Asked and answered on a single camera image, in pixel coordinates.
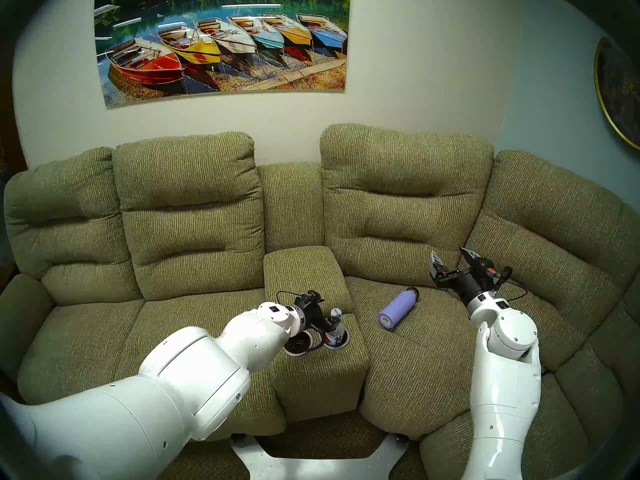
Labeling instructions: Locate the round dark gold-rimmed wall decor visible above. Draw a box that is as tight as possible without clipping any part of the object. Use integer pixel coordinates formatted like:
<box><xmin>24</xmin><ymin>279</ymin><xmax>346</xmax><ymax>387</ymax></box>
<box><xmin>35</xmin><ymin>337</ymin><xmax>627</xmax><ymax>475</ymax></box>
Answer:
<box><xmin>593</xmin><ymin>36</ymin><xmax>640</xmax><ymax>152</ymax></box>

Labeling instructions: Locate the green fabric sectional sofa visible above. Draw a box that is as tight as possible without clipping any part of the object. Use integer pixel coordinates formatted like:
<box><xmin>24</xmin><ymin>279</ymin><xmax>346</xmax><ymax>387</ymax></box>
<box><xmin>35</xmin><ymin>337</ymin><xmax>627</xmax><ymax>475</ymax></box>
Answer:
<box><xmin>0</xmin><ymin>123</ymin><xmax>640</xmax><ymax>480</ymax></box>

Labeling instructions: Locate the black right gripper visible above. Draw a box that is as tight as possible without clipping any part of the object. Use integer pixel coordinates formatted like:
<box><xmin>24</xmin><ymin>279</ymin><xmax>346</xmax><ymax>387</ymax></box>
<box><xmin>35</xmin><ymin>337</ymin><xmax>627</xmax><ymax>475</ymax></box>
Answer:
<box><xmin>428</xmin><ymin>247</ymin><xmax>502</xmax><ymax>308</ymax></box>

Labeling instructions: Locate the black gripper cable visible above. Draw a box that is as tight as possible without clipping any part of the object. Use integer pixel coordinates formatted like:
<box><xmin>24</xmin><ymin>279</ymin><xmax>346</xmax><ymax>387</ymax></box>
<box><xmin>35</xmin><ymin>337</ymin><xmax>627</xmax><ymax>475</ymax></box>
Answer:
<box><xmin>275</xmin><ymin>289</ymin><xmax>327</xmax><ymax>356</ymax></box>
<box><xmin>495</xmin><ymin>266</ymin><xmax>529</xmax><ymax>305</ymax></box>

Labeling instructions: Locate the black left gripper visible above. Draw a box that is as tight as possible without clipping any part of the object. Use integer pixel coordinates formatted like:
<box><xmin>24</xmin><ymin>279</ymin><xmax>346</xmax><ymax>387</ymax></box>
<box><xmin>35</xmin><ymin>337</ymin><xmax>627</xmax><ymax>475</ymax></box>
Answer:
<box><xmin>294</xmin><ymin>289</ymin><xmax>345</xmax><ymax>337</ymax></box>

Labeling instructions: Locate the colourful boats wall painting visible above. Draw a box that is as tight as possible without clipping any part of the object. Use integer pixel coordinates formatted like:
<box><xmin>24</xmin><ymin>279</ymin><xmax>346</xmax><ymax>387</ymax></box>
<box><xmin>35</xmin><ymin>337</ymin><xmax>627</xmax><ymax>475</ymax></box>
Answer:
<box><xmin>93</xmin><ymin>0</ymin><xmax>352</xmax><ymax>110</ymax></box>

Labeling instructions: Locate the green fabric sofa console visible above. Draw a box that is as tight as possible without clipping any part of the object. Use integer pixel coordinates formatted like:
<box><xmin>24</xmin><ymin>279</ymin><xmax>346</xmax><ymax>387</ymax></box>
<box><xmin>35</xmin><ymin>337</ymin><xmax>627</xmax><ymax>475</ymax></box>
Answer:
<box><xmin>263</xmin><ymin>245</ymin><xmax>371</xmax><ymax>424</ymax></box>

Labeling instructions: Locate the clear bottle red blue label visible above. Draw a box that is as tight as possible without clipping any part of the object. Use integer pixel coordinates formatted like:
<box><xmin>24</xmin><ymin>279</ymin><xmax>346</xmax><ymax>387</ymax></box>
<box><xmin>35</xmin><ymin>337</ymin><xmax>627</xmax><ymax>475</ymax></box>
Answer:
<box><xmin>324</xmin><ymin>307</ymin><xmax>350</xmax><ymax>349</ymax></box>

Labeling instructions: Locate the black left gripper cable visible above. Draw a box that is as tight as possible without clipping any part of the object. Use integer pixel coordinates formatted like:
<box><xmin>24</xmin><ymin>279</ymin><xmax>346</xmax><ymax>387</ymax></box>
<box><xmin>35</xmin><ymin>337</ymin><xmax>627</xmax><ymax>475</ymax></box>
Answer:
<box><xmin>275</xmin><ymin>289</ymin><xmax>327</xmax><ymax>356</ymax></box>

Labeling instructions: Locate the purple insulated bottle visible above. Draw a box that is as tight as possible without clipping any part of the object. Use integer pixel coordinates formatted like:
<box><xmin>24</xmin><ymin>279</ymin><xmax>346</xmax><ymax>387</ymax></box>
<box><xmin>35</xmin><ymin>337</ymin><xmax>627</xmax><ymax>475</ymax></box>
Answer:
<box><xmin>377</xmin><ymin>286</ymin><xmax>421</xmax><ymax>331</ymax></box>

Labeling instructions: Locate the black round cup holder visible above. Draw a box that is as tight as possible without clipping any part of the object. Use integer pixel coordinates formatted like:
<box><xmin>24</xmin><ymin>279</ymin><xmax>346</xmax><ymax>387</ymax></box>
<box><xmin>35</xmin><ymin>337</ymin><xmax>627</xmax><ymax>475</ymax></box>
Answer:
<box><xmin>281</xmin><ymin>329</ymin><xmax>316</xmax><ymax>358</ymax></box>
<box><xmin>320</xmin><ymin>328</ymin><xmax>351</xmax><ymax>351</ymax></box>

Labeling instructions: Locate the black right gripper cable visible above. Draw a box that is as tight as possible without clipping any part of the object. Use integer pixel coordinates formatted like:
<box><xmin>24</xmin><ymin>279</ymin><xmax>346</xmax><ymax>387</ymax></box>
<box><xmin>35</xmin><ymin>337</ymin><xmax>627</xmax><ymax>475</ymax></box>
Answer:
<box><xmin>495</xmin><ymin>266</ymin><xmax>529</xmax><ymax>305</ymax></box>

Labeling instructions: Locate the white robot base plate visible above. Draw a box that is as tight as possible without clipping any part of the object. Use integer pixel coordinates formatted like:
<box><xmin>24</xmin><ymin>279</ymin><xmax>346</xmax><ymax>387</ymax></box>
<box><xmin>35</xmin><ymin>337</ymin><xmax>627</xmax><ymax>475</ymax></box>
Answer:
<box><xmin>230</xmin><ymin>433</ymin><xmax>411</xmax><ymax>480</ymax></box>

